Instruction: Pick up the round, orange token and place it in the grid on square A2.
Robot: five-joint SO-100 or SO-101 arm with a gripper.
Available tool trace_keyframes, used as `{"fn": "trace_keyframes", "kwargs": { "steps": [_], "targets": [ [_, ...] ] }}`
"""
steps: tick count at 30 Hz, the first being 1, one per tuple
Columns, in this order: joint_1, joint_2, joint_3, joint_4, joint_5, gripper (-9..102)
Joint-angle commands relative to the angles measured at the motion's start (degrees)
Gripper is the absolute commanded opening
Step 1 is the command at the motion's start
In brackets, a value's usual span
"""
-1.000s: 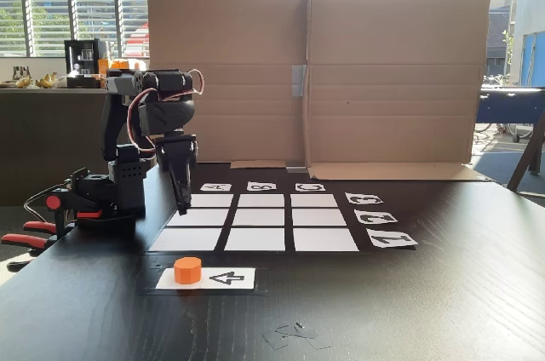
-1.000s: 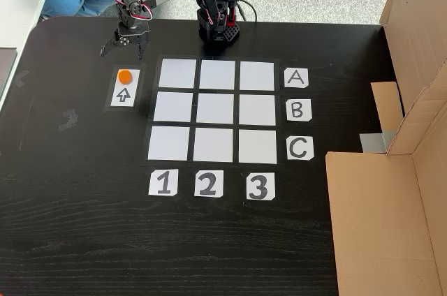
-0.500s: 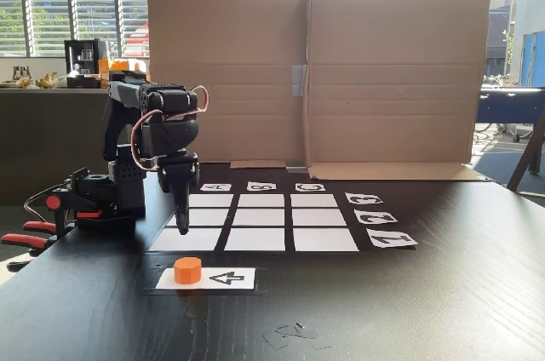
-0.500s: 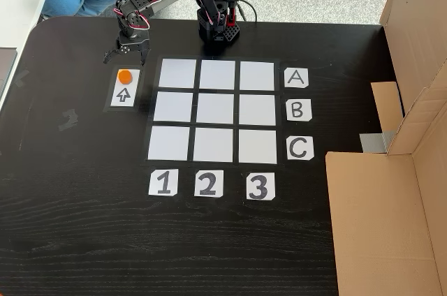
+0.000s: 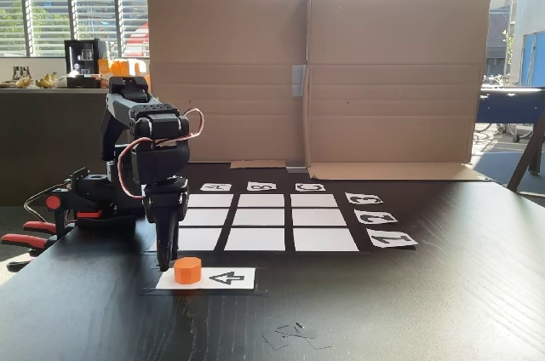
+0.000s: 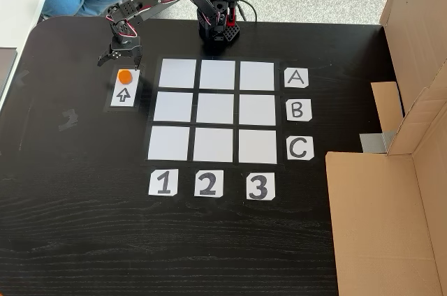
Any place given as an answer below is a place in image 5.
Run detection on black coffee machine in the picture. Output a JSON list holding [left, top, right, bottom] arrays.
[[63, 38, 108, 89]]

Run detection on paper sheet number 2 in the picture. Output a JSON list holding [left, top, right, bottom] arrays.
[[353, 209, 399, 225]]

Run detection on wooden stand leg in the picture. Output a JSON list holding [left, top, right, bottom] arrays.
[[506, 110, 545, 192]]

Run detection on red black clamp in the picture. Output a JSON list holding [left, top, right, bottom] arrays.
[[0, 232, 49, 272], [24, 191, 104, 239]]

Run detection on grey tape on cardboard wall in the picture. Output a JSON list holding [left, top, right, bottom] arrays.
[[291, 64, 307, 98]]

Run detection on paper sheet number 3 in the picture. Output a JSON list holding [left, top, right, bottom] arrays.
[[344, 192, 384, 205]]

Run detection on white arrow paper sheet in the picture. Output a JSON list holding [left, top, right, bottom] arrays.
[[155, 266, 256, 291]]

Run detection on brown cardboard box screen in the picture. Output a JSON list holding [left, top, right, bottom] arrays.
[[146, 0, 493, 182]]

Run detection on round orange token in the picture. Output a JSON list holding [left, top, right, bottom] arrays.
[[174, 256, 202, 285]]

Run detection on paper sheet number 1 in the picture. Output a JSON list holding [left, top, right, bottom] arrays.
[[365, 227, 419, 249]]

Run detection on grey base cable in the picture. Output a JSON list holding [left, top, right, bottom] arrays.
[[23, 184, 72, 220]]

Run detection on dark counter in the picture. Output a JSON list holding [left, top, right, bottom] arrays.
[[0, 87, 150, 207]]

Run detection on white nine-square grid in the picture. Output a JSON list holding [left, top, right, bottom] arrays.
[[148, 193, 361, 253]]

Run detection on orange cartons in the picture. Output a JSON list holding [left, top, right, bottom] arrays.
[[97, 58, 148, 82]]

